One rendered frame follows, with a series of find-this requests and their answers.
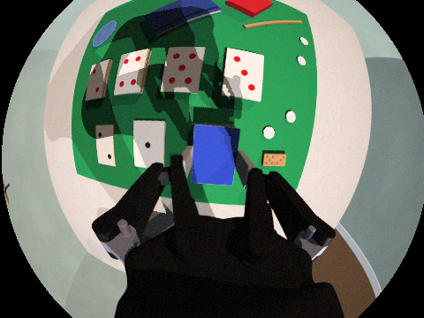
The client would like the white round disc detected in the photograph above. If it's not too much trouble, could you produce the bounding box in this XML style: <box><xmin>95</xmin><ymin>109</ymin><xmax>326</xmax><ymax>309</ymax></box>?
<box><xmin>263</xmin><ymin>126</ymin><xmax>275</xmax><ymax>139</ymax></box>
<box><xmin>299</xmin><ymin>37</ymin><xmax>308</xmax><ymax>45</ymax></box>
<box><xmin>297</xmin><ymin>57</ymin><xmax>306</xmax><ymax>65</ymax></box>
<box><xmin>285</xmin><ymin>111</ymin><xmax>296</xmax><ymax>123</ymax></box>

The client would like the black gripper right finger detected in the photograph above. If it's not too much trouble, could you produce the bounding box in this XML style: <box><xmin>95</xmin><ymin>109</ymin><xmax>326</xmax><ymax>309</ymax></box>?
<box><xmin>235</xmin><ymin>150</ymin><xmax>336</xmax><ymax>266</ymax></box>

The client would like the green felt card table mat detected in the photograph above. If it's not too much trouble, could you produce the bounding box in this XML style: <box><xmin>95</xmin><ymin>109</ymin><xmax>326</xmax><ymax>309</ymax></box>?
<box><xmin>72</xmin><ymin>0</ymin><xmax>317</xmax><ymax>190</ymax></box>

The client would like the tan wooden stick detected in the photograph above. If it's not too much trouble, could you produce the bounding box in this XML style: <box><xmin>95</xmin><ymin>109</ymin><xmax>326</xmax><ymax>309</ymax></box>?
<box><xmin>244</xmin><ymin>20</ymin><xmax>303</xmax><ymax>29</ymax></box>

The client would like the red rectangular block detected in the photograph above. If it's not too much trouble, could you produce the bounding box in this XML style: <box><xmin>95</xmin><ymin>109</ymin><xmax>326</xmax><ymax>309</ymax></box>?
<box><xmin>226</xmin><ymin>0</ymin><xmax>273</xmax><ymax>18</ymax></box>

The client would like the blue flat disc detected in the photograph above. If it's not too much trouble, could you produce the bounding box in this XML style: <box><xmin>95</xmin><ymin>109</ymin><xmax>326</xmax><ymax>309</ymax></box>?
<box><xmin>93</xmin><ymin>20</ymin><xmax>117</xmax><ymax>47</ymax></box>

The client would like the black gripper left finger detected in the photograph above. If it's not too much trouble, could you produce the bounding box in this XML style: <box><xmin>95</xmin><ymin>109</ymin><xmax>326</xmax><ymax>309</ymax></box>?
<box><xmin>92</xmin><ymin>146</ymin><xmax>212</xmax><ymax>268</ymax></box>

